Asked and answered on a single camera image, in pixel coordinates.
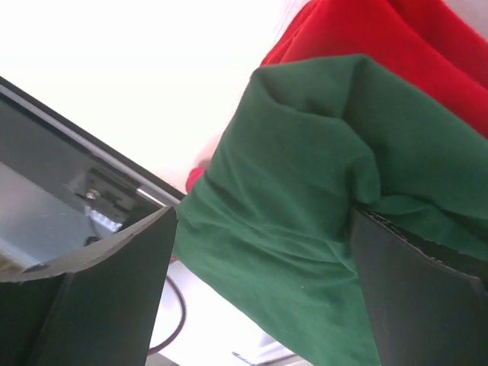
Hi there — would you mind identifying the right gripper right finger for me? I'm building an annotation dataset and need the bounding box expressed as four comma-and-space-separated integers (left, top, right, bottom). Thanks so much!
350, 209, 487, 366

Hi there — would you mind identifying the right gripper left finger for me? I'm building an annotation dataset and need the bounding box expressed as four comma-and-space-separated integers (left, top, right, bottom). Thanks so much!
1, 207, 177, 365

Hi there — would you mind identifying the green t shirt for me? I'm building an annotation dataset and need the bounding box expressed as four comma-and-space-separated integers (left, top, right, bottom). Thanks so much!
175, 55, 487, 365

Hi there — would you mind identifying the red t shirt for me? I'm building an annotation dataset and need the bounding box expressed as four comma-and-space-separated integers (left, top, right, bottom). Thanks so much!
185, 0, 488, 194

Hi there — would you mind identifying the aluminium frame rail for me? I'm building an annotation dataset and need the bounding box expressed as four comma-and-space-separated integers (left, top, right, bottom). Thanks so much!
1, 164, 95, 268

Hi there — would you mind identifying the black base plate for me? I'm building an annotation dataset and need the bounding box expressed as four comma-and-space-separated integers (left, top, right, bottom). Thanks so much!
1, 79, 184, 231

